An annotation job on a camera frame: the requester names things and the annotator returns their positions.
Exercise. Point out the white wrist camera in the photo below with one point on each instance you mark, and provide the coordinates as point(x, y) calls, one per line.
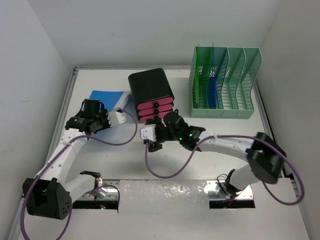
point(116, 117)
point(148, 135)

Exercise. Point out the pink drawer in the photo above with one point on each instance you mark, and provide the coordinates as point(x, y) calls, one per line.
point(144, 119)
point(159, 102)
point(155, 110)

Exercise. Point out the pink bottom drawer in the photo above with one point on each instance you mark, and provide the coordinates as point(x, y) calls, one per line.
point(144, 119)

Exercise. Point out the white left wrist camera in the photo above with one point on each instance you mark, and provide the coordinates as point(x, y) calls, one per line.
point(116, 117)

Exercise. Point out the white front cover board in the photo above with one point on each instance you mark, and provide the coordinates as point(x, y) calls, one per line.
point(174, 210)

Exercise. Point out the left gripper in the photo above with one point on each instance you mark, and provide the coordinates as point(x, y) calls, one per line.
point(103, 114)

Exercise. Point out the green file rack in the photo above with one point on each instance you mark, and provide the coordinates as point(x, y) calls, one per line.
point(241, 74)

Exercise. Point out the pink top drawer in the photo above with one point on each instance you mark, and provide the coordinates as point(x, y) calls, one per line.
point(159, 102)

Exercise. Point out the green plastic folder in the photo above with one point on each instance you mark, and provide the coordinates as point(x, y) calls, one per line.
point(203, 64)

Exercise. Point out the black drawer cabinet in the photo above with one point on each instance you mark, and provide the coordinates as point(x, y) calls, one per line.
point(149, 85)

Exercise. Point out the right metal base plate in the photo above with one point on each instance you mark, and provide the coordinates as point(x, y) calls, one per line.
point(217, 191)

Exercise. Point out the metal base plate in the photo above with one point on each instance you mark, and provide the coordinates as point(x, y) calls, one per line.
point(108, 192)
point(217, 191)

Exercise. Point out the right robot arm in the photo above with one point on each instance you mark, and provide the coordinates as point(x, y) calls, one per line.
point(263, 157)

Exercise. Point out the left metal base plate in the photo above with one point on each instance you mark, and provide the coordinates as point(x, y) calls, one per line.
point(108, 192)

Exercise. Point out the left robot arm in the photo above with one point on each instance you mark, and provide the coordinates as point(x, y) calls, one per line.
point(49, 194)

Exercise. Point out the light blue notebook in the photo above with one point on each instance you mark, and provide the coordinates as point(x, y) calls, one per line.
point(111, 100)

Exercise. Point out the blue plastic folder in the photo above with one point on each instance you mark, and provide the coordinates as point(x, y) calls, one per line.
point(219, 65)

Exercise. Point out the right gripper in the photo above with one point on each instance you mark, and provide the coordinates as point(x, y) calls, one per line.
point(153, 146)

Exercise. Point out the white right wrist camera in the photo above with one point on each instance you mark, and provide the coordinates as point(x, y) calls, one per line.
point(148, 135)

